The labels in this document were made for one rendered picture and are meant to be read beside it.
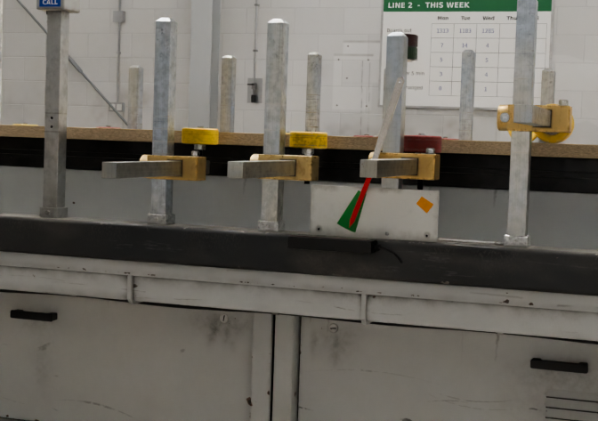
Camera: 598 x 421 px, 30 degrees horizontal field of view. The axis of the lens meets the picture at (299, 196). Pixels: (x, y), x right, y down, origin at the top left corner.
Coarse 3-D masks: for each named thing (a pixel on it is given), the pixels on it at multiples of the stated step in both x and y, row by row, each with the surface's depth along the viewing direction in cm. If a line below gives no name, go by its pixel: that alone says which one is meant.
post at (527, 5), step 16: (528, 0) 210; (528, 16) 210; (528, 32) 210; (528, 48) 210; (528, 64) 210; (528, 80) 210; (528, 96) 210; (512, 144) 212; (528, 144) 211; (512, 160) 212; (528, 160) 211; (512, 176) 212; (528, 176) 211; (512, 192) 212; (528, 192) 212; (512, 208) 212; (528, 208) 214; (512, 224) 212
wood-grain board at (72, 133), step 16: (0, 128) 265; (16, 128) 264; (32, 128) 263; (80, 128) 259; (96, 128) 257; (112, 128) 256; (224, 144) 248; (240, 144) 246; (256, 144) 245; (288, 144) 243; (336, 144) 239; (352, 144) 238; (368, 144) 237; (448, 144) 232; (464, 144) 231; (480, 144) 230; (496, 144) 228; (544, 144) 225; (560, 144) 224; (576, 144) 223; (592, 144) 223
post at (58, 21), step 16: (48, 16) 242; (64, 16) 242; (48, 32) 242; (64, 32) 243; (48, 48) 242; (64, 48) 243; (48, 64) 243; (64, 64) 243; (48, 80) 243; (64, 80) 244; (48, 96) 243; (64, 96) 244; (48, 112) 243; (64, 112) 244; (48, 128) 243; (64, 128) 245; (48, 144) 243; (64, 144) 245; (48, 160) 244; (64, 160) 245; (48, 176) 244; (64, 176) 246; (48, 192) 244; (64, 192) 246; (48, 208) 243; (64, 208) 246
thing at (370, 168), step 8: (360, 160) 188; (368, 160) 188; (376, 160) 187; (384, 160) 192; (392, 160) 198; (400, 160) 204; (408, 160) 210; (416, 160) 216; (360, 168) 188; (368, 168) 188; (376, 168) 187; (384, 168) 193; (392, 168) 198; (400, 168) 204; (408, 168) 210; (416, 168) 217; (360, 176) 188; (368, 176) 188; (376, 176) 188; (384, 176) 193
